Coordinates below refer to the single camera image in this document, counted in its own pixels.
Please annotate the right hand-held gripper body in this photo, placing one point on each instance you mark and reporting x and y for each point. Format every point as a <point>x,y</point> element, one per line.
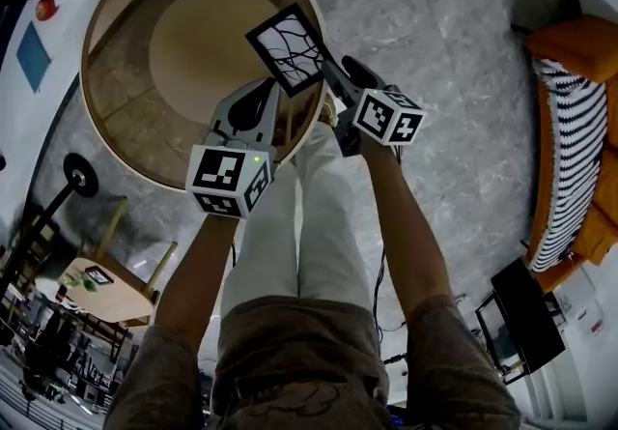
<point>386,116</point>

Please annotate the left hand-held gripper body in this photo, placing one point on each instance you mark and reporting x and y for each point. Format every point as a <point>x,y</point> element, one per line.
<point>217,172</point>

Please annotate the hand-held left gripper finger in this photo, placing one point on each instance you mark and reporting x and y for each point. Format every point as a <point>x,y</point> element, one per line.
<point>274,119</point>
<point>219,114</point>

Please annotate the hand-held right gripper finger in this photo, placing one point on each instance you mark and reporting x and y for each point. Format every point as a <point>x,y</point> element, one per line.
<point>340,87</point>
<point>359,74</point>

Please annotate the black framed branch picture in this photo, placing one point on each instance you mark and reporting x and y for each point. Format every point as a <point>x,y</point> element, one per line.
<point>289,51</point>

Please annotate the person's left forearm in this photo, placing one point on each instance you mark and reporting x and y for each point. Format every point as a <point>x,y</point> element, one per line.
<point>198,273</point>

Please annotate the person's right forearm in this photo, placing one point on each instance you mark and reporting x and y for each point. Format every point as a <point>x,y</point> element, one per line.
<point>410,225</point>

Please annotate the person's right shoe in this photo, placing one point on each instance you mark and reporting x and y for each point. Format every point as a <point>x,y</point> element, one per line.
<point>328,111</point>

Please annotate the person's white trousers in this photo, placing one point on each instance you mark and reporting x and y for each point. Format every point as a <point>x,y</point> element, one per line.
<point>270,244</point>

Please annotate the black coat stand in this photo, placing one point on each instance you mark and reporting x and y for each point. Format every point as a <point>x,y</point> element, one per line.
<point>79,175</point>

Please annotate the oval wooden side table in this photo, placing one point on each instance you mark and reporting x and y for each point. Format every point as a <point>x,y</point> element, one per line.
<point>120,300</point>

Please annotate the green leafy plant sprig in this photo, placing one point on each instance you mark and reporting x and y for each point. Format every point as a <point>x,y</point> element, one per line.
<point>77,282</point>

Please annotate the black white striped blanket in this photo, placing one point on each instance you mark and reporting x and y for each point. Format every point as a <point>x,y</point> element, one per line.
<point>574,152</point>

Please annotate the teal book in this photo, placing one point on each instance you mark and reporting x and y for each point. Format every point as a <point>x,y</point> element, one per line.
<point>34,56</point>

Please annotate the red black bottle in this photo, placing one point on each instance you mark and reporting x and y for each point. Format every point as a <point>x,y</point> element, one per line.
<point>61,294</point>

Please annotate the red apple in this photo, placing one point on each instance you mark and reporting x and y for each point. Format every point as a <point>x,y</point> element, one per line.
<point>46,8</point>

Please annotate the orange sofa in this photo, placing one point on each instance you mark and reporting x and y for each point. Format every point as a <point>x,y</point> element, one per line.
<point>579,41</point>

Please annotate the person's printed t-shirt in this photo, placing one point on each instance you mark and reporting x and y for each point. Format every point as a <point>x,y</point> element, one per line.
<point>309,360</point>

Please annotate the black cabinet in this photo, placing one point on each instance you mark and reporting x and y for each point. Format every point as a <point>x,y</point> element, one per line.
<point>528,317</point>

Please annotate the black framed glass panel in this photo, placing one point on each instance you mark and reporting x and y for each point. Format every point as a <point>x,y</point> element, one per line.
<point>499,341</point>

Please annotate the small framed marker card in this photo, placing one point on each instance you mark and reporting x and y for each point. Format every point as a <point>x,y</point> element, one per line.
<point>98,276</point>

